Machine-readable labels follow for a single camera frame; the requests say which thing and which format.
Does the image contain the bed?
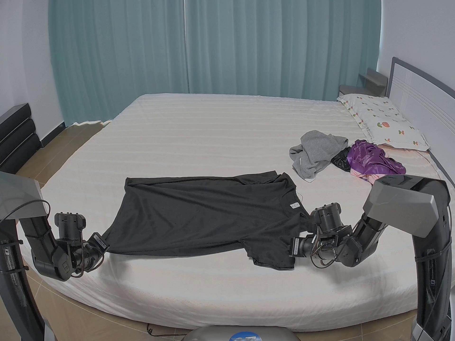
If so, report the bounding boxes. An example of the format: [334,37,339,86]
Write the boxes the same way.
[17,56,455,333]

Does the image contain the grey bedside table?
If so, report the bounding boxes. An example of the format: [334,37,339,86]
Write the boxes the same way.
[338,67,389,100]

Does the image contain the black chest of drawers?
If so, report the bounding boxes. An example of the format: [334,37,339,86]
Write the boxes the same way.
[0,103,42,175]

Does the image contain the white printed pillow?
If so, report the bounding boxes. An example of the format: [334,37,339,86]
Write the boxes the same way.
[337,93,431,152]

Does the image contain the pink garment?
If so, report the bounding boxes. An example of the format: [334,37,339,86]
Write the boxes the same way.
[350,144,395,187]

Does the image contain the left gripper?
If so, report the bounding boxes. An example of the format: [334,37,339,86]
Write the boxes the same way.
[84,232,109,263]

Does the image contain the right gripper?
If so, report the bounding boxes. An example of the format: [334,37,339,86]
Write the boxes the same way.
[289,236,317,259]

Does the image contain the blue-green curtain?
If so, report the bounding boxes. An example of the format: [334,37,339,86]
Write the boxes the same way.
[48,0,188,123]
[185,0,382,102]

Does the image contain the black T-shirt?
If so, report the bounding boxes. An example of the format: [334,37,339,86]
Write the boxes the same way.
[104,170,310,271]

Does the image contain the purple satin garment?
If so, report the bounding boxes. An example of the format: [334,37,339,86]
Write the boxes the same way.
[346,139,406,176]

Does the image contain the grey garment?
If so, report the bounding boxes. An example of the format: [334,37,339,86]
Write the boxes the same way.
[289,130,350,183]

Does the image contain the black shiny garment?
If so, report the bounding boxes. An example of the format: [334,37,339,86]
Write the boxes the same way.
[331,147,356,172]

